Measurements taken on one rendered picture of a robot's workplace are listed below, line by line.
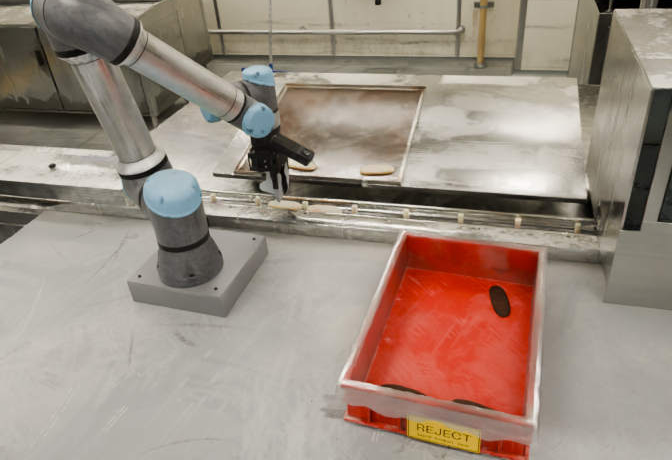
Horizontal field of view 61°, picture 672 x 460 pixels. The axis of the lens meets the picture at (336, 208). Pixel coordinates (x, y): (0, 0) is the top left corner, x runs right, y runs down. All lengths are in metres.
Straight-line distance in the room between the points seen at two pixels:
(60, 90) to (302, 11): 2.13
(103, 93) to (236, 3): 4.39
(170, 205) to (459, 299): 0.65
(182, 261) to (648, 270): 0.97
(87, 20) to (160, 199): 0.37
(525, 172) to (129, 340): 1.08
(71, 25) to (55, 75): 3.56
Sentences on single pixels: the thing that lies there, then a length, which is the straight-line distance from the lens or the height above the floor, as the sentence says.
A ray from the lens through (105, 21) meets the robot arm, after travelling 1.13.
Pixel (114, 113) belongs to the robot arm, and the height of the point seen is 1.25.
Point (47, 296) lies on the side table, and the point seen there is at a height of 0.82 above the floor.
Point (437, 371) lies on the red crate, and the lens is 1.16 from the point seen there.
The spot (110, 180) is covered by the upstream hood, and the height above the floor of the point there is 0.92.
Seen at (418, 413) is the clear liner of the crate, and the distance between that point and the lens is 1.00.
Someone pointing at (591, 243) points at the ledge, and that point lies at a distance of 1.47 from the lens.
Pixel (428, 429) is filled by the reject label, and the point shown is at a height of 0.86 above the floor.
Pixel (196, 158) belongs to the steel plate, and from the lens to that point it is 2.03.
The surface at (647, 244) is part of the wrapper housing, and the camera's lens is 1.29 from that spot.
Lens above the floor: 1.69
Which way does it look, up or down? 32 degrees down
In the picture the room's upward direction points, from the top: 5 degrees counter-clockwise
